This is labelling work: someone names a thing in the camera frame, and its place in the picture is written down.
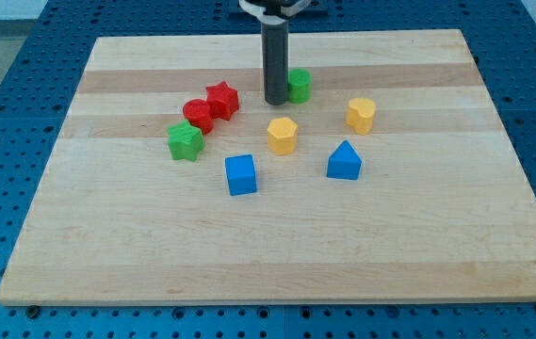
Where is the blue cube block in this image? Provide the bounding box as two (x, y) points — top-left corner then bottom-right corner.
(224, 154), (257, 196)

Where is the yellow hexagon block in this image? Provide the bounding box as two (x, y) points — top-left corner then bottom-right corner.
(268, 117), (298, 155)

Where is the blue triangle block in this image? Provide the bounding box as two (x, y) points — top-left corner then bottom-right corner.
(326, 140), (363, 180)

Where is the red star block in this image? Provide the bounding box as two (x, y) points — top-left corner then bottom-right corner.
(205, 81), (239, 121)

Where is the green star block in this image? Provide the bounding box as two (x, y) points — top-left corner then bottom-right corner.
(166, 120), (205, 161)

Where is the red cylinder block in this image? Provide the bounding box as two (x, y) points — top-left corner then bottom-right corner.
(183, 99), (214, 135)

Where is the green cylinder block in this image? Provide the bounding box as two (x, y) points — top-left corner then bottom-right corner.
(288, 69), (312, 104)

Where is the yellow heart block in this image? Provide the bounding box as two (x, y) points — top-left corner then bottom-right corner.
(346, 98), (377, 135)

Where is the wooden board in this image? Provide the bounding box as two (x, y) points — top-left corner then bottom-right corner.
(0, 29), (536, 306)

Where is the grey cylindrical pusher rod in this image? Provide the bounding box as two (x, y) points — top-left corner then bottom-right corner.
(261, 21), (289, 105)

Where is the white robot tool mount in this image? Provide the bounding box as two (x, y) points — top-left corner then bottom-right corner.
(238, 0), (311, 25)

